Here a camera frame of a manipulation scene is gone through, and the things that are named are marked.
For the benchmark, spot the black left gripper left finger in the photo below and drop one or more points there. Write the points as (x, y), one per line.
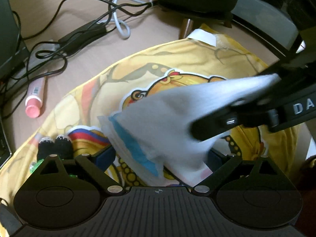
(93, 168)

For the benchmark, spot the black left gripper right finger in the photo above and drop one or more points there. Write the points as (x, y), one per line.
(221, 166)

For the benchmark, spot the blue white wipes packet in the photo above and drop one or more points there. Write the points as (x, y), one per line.
(128, 148)

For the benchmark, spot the white wipe cloth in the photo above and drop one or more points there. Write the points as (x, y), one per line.
(161, 122)

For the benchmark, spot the brown green crochet item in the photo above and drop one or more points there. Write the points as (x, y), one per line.
(61, 146)

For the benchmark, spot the yellow cartoon printed mat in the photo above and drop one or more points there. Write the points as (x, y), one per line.
(174, 64)

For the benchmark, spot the pink lip balm tube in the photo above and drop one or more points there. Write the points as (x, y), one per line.
(34, 98)

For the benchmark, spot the black keyboard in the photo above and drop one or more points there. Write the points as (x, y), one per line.
(5, 151)

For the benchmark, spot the grey power strip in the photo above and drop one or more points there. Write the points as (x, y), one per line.
(33, 63)

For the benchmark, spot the black power adapter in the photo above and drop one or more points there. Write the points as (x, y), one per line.
(81, 37)

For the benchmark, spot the black computer monitor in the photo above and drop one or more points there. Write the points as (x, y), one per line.
(13, 51)

